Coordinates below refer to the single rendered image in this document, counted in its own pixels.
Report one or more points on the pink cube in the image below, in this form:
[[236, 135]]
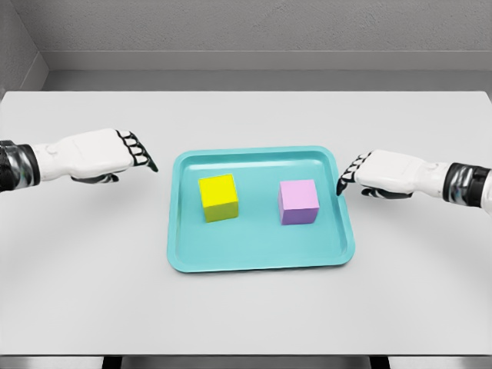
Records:
[[298, 200]]

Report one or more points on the yellow cube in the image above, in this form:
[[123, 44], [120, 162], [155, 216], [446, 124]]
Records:
[[218, 196]]

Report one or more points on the teal rectangular tray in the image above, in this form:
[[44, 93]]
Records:
[[260, 238]]

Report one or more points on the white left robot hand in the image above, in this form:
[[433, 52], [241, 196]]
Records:
[[100, 151]]

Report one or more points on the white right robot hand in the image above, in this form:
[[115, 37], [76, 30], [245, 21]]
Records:
[[384, 171]]

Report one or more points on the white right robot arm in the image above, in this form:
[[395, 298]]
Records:
[[457, 182]]

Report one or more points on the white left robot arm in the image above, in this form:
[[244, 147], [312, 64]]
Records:
[[32, 163]]

